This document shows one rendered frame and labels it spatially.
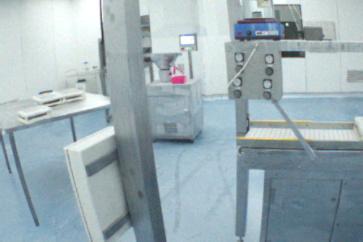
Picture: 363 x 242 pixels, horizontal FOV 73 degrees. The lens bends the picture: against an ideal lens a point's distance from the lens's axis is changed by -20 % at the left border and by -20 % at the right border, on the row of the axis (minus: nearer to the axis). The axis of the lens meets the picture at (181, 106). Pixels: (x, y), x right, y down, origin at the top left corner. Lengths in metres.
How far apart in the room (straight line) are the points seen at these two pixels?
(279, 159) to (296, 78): 5.18
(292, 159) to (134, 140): 0.81
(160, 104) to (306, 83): 3.60
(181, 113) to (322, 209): 2.69
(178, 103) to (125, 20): 3.19
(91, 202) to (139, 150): 0.16
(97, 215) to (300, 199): 1.01
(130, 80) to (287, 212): 1.08
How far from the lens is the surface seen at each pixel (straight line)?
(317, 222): 1.51
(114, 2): 0.62
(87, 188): 0.62
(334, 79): 6.56
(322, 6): 6.50
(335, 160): 1.29
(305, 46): 1.14
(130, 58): 0.60
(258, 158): 1.30
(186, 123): 3.79
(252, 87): 1.18
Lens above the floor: 1.28
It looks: 12 degrees down
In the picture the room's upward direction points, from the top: 5 degrees counter-clockwise
